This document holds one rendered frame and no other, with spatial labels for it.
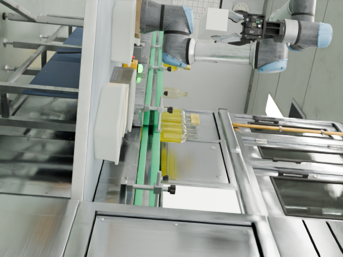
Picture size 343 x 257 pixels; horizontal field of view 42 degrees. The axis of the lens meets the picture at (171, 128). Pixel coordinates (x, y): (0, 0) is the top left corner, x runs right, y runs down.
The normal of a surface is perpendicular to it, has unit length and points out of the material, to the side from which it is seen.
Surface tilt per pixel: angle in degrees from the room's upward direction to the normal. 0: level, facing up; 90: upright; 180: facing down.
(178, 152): 90
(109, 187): 90
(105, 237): 90
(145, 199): 90
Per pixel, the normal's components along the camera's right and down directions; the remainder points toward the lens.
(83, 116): 0.04, 0.08
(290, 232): 0.10, -0.90
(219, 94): 0.01, 0.42
